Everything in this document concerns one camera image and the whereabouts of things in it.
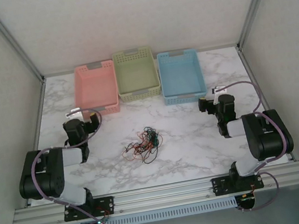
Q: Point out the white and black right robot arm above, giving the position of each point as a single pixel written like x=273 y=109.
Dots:
x=266 y=138

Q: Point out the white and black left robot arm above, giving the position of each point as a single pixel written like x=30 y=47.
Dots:
x=45 y=175

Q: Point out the pink plastic basket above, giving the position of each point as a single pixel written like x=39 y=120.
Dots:
x=93 y=84

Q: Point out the blue plastic basket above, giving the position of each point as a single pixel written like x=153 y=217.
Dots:
x=180 y=75

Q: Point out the green plastic basket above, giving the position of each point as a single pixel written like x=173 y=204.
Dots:
x=136 y=74

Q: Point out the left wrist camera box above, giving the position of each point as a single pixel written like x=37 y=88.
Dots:
x=73 y=113

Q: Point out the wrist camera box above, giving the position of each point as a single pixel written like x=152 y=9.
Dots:
x=73 y=113
x=218 y=89

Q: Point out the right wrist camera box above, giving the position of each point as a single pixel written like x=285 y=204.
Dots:
x=218 y=89

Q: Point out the aluminium table back rail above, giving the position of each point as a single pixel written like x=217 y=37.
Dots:
x=213 y=48

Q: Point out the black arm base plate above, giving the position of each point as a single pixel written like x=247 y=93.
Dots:
x=220 y=184
x=107 y=203

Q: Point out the aluminium mounting rail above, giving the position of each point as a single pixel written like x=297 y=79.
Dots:
x=163 y=194

